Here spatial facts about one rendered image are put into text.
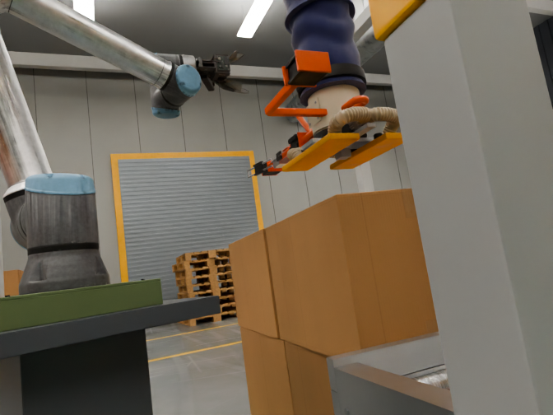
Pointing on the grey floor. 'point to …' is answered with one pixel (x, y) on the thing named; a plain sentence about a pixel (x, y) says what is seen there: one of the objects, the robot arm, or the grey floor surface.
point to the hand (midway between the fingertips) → (246, 74)
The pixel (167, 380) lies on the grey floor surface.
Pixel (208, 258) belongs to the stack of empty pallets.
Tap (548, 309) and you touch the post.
